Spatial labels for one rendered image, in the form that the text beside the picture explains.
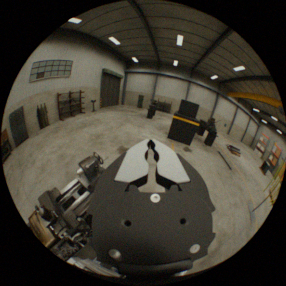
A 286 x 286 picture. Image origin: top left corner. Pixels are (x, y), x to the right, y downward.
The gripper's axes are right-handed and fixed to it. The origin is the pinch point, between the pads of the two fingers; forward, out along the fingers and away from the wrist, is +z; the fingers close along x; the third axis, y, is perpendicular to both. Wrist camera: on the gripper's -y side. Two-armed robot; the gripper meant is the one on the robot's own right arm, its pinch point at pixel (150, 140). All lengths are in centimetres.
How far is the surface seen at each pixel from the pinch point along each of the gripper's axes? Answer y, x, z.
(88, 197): 68, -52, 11
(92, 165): 41, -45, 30
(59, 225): 54, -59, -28
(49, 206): 51, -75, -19
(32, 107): -94, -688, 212
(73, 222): 61, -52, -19
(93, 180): 58, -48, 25
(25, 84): -270, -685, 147
